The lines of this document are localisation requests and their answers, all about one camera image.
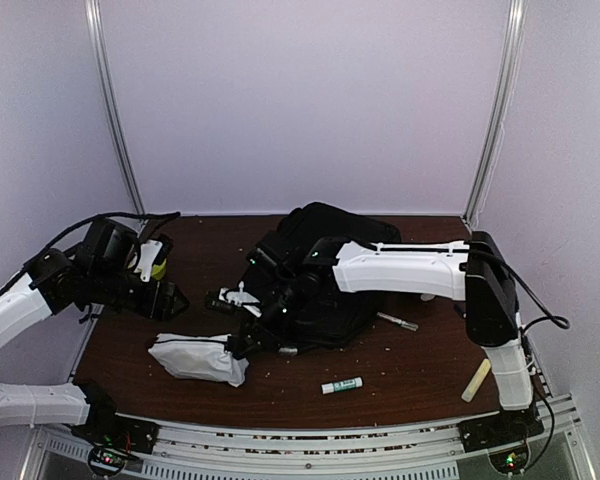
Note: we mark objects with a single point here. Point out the green capped white marker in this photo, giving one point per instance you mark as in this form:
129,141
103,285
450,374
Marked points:
399,322

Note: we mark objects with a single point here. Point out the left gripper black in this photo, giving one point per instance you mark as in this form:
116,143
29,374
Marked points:
162,312

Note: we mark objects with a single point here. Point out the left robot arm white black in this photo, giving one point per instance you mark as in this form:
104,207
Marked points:
95,261

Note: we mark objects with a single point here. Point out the pale yellow highlighter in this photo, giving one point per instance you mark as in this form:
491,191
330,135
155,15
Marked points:
476,381

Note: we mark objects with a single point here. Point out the lime green bowl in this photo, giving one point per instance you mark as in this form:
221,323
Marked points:
158,271

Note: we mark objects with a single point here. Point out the black student backpack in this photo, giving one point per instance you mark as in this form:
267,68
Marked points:
304,246

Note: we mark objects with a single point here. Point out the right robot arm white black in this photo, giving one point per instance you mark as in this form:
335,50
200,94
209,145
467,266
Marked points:
471,271

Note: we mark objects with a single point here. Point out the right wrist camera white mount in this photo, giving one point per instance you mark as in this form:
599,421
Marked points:
228,300

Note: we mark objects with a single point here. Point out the white green glue stick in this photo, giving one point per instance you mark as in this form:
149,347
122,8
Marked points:
341,386

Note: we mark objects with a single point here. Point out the left aluminium frame post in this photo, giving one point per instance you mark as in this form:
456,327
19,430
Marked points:
96,32

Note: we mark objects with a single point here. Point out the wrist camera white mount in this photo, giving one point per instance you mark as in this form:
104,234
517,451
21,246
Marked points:
151,252
228,300

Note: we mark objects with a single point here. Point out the white pouch with zipper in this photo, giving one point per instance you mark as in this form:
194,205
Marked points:
199,358

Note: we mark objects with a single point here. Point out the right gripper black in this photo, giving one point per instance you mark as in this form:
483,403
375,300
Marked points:
239,340

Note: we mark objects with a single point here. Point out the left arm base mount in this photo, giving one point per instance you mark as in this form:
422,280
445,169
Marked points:
122,433

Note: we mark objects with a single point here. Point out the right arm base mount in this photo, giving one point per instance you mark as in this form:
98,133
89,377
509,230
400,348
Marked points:
497,430

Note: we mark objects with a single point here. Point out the aluminium frame post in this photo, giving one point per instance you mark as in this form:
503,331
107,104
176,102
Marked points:
96,32
505,86

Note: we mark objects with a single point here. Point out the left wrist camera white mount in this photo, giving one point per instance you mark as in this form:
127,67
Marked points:
151,252

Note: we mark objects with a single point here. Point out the right aluminium frame post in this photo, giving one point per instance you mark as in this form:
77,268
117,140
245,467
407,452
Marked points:
505,86

